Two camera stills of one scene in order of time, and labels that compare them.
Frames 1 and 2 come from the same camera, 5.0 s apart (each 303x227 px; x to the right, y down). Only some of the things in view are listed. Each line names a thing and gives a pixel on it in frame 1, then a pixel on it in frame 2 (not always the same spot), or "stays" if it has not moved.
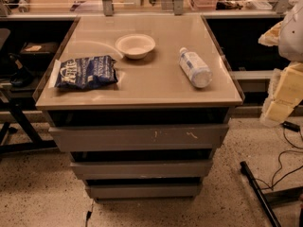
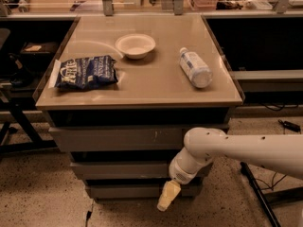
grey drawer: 140,168 stays
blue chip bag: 86,72 stays
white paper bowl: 134,46 stays
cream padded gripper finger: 284,95 -> 183,169
